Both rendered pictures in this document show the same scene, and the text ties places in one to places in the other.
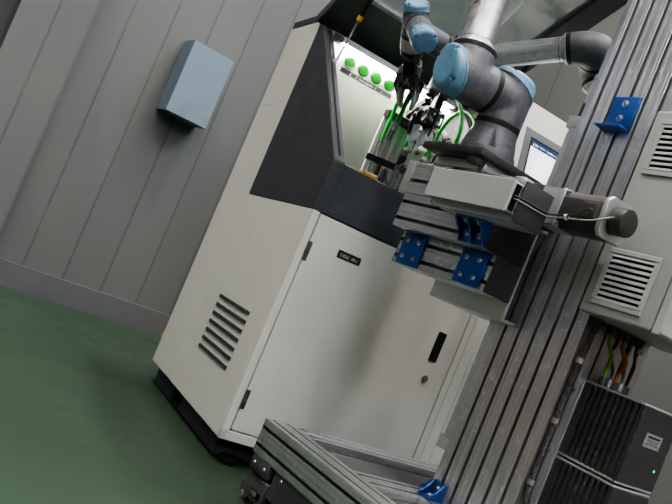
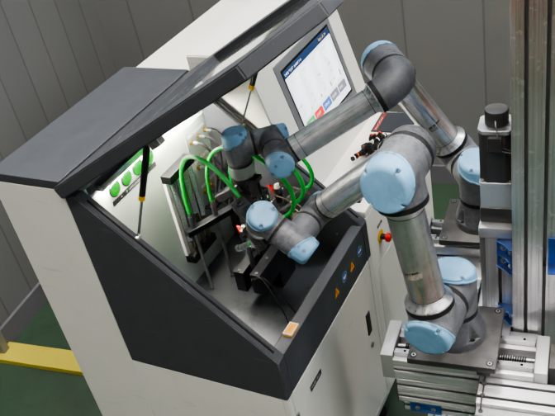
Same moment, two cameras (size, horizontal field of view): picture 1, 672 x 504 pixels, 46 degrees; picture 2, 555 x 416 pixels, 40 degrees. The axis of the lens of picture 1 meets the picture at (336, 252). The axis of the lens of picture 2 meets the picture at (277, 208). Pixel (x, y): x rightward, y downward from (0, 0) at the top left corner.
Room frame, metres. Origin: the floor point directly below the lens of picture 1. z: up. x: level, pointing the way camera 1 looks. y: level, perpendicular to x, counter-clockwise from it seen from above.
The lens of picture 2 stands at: (0.95, 0.79, 2.50)
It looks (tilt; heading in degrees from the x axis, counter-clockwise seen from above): 34 degrees down; 330
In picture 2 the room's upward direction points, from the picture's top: 13 degrees counter-clockwise
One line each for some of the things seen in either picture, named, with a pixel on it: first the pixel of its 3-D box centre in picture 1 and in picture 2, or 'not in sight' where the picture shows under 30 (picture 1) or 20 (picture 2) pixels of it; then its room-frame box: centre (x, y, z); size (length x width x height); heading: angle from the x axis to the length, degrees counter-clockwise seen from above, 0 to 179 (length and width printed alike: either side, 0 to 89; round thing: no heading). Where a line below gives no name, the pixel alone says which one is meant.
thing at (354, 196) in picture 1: (412, 227); (324, 301); (2.50, -0.19, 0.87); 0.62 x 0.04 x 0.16; 117
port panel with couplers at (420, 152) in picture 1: (427, 156); (206, 160); (3.06, -0.18, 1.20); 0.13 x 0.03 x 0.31; 117
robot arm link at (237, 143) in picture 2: not in sight; (237, 146); (2.67, -0.11, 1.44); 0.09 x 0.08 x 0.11; 65
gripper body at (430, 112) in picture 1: (431, 110); (249, 191); (2.66, -0.11, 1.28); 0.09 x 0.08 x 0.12; 27
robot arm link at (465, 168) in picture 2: not in sight; (477, 174); (2.26, -0.67, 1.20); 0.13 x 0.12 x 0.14; 155
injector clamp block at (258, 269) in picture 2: not in sight; (272, 258); (2.77, -0.19, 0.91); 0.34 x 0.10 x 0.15; 117
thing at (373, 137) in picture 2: not in sight; (372, 144); (2.91, -0.81, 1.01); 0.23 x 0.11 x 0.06; 117
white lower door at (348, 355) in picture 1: (362, 353); (345, 392); (2.49, -0.20, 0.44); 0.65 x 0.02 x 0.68; 117
